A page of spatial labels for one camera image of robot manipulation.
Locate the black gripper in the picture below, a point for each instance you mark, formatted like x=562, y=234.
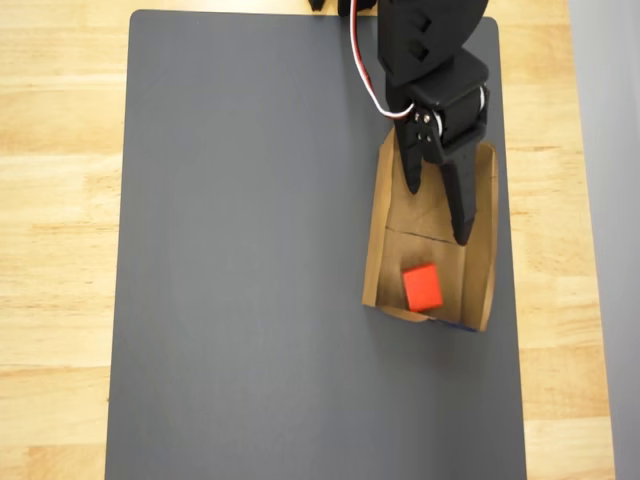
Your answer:
x=452, y=127

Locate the red cube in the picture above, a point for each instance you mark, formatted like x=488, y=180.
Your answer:
x=422, y=287

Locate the brown paper box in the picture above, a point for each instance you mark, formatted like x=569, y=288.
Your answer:
x=480, y=280

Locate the grey mat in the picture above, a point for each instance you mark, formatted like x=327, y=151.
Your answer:
x=250, y=300

